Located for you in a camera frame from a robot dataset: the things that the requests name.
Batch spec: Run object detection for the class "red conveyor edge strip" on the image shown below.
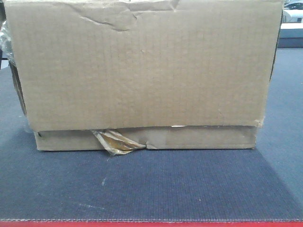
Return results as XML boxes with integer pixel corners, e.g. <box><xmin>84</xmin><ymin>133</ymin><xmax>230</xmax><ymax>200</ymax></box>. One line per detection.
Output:
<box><xmin>0</xmin><ymin>221</ymin><xmax>303</xmax><ymax>227</ymax></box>

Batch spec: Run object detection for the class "brown cardboard carton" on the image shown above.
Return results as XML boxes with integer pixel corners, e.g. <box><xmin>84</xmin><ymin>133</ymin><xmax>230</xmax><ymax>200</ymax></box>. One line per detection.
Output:
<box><xmin>0</xmin><ymin>0</ymin><xmax>284</xmax><ymax>155</ymax></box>

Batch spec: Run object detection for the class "dark blue conveyor belt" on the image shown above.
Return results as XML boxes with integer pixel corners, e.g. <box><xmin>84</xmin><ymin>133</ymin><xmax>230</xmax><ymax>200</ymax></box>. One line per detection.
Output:
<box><xmin>0</xmin><ymin>48</ymin><xmax>303</xmax><ymax>221</ymax></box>

